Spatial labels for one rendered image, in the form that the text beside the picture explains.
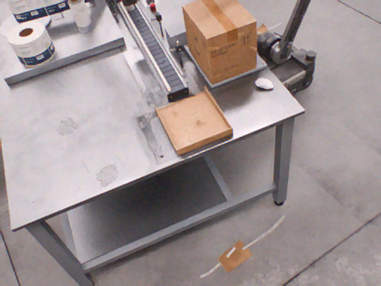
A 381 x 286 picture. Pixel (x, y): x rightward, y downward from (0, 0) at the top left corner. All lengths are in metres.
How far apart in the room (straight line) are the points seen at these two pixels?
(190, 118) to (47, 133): 0.68
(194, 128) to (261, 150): 1.03
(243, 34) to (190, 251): 1.25
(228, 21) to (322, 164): 1.24
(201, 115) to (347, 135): 1.31
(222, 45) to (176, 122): 0.40
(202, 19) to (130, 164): 0.72
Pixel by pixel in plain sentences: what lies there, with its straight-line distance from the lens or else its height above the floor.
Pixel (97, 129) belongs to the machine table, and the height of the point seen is 0.83.
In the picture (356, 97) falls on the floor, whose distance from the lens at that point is 3.14.
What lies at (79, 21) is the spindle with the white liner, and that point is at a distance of 2.42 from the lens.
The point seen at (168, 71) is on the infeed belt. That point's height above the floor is 0.88.
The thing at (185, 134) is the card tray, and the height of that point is 0.83.
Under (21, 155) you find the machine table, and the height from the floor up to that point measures 0.83.
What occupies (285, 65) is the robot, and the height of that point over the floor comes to 0.24.
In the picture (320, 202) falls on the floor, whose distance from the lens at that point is 2.56.
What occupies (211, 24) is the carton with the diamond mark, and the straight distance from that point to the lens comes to 1.87.
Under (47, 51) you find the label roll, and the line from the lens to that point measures 2.33.
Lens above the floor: 2.19
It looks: 50 degrees down
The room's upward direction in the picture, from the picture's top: 12 degrees counter-clockwise
